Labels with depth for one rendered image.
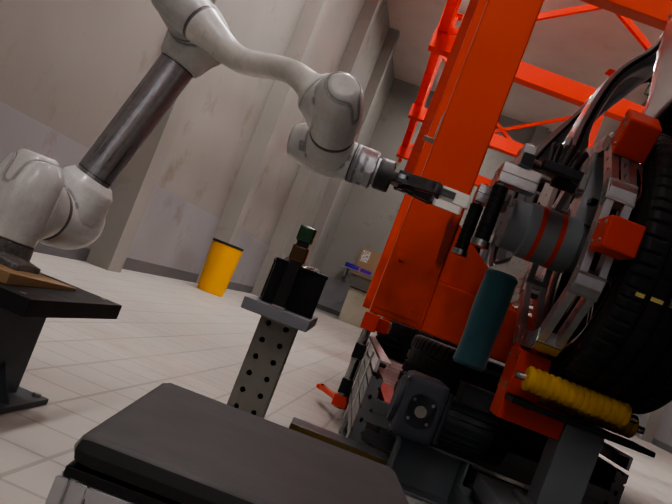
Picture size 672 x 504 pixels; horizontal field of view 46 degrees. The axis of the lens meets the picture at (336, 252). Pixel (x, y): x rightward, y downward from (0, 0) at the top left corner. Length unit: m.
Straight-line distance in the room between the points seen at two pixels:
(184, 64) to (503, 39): 0.99
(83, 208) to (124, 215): 5.07
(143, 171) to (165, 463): 6.51
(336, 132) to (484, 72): 0.94
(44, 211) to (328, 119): 0.74
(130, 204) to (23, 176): 5.23
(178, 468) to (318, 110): 1.04
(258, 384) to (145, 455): 1.38
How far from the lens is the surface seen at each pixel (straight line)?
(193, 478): 0.73
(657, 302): 1.75
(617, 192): 1.79
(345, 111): 1.62
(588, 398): 1.89
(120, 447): 0.74
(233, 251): 9.41
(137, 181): 7.19
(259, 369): 2.10
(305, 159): 1.78
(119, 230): 7.18
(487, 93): 2.50
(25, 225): 1.97
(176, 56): 2.14
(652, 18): 4.92
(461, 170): 2.44
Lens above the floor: 0.53
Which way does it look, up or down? 3 degrees up
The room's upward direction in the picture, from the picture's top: 21 degrees clockwise
